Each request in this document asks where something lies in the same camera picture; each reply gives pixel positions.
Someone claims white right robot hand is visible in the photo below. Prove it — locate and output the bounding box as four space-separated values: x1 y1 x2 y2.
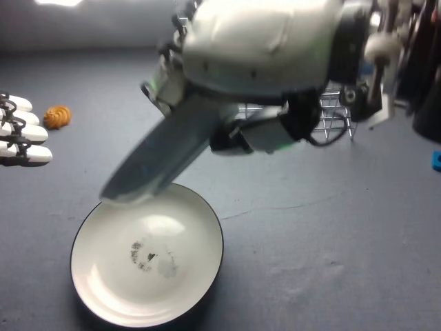
141 0 345 154

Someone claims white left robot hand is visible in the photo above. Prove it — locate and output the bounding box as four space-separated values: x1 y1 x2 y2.
0 90 53 168

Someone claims white plate with black rim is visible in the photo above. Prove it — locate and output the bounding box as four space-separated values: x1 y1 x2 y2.
99 90 240 207
70 182 225 328

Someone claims orange swirl cookie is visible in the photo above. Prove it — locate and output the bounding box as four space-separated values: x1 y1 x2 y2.
43 105 72 131

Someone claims black cable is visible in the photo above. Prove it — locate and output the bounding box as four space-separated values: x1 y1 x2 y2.
308 113 349 148

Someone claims silver wire dish rack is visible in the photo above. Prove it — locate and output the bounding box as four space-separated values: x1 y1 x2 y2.
172 0 359 143

